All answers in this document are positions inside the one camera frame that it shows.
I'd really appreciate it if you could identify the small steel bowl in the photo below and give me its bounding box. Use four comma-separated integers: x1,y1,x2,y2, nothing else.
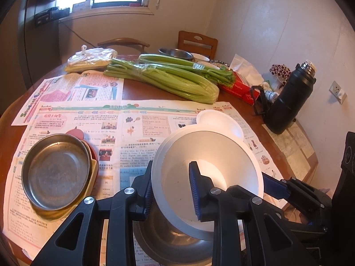
158,48,194,61

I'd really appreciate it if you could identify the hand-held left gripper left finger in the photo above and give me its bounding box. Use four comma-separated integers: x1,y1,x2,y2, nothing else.
29,169,154,266

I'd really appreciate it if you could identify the small white bowl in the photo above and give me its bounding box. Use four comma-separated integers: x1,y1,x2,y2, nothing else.
196,109,245,142
191,53,211,63

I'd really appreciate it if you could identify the large steel bowl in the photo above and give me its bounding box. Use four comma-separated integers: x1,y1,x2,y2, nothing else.
132,208,219,266

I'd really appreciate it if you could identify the small printed newspaper sheet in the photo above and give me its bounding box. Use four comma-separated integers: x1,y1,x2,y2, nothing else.
11,70,124,126

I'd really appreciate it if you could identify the patterned plate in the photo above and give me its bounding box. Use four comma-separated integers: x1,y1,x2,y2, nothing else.
209,59,231,70

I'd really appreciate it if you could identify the small white bottle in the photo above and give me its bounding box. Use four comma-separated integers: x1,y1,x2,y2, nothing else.
262,80,278,101

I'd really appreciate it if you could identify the clear plastic food bag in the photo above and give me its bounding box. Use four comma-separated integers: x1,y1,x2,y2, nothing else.
65,46,118,74

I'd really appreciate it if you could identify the round steel plate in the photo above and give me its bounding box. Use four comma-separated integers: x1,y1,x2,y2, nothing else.
21,133,92,211

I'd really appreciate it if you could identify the black strap holder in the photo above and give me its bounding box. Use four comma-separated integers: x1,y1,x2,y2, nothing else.
250,85,271,116

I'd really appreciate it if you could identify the small celery bunch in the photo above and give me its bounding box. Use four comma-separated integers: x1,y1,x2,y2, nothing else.
138,53,235,86

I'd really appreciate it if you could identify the red plate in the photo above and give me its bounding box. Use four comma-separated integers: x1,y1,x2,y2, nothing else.
67,126,99,161

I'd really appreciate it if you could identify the yellow shell-shaped plate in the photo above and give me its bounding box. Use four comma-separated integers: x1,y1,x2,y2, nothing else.
33,141,99,219

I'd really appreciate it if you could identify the grey printed paper sheet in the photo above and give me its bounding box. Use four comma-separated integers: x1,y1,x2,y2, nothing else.
262,122,312,185

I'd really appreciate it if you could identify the wooden chair with curved back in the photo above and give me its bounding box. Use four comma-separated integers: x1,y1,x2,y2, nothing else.
97,38,150,56

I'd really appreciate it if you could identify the large printed newspaper sheet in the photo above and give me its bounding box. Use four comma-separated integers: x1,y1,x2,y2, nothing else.
6,98,286,266

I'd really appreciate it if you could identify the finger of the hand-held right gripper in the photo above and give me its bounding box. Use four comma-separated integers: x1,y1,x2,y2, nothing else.
262,172,332,226

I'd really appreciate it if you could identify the white box on windowsill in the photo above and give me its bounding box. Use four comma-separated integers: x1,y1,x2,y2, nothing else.
73,1,92,12

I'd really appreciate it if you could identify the wooden chair with slotted back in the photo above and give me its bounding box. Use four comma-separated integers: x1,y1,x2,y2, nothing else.
177,30,218,61

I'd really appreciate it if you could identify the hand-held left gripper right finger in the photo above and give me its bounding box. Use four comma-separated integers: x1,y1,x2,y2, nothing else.
189,161,314,266

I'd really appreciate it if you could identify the black device on shelf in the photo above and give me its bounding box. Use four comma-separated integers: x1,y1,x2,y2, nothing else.
35,7,70,28

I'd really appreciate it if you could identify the red tissue box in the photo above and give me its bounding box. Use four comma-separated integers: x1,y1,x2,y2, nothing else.
219,54,267,106

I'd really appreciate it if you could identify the white wall outlet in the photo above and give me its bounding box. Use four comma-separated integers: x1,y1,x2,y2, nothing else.
329,81,347,104

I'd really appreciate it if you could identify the red white beaded ornament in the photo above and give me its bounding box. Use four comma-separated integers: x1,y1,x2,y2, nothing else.
269,64,292,84

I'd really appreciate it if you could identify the large celery bunch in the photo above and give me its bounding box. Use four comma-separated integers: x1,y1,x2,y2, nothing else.
103,58,219,104

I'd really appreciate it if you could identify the black thermos bottle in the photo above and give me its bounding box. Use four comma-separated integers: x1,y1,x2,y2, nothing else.
262,60,317,135

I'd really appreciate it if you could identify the black cable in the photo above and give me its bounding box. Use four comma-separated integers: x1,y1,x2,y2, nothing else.
59,21,98,48

